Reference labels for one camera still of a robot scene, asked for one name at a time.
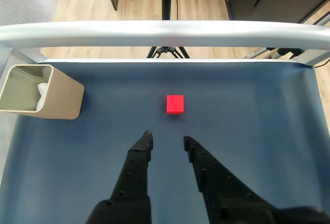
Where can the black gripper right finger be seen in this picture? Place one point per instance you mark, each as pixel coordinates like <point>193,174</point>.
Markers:
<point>221,188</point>

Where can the white crumpled paper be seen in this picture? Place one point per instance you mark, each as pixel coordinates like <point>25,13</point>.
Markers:
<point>42,95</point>

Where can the silver metal cart frame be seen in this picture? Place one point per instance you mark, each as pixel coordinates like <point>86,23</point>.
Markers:
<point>129,32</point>

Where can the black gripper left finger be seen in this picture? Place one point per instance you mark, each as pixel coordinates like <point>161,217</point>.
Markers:
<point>132,172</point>

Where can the red cube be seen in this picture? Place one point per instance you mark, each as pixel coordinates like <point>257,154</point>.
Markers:
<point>175,104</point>

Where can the dark grey mat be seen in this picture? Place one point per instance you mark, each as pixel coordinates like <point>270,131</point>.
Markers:
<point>232,121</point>

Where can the beige open box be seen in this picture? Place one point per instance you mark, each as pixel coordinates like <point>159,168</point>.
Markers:
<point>64,97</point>

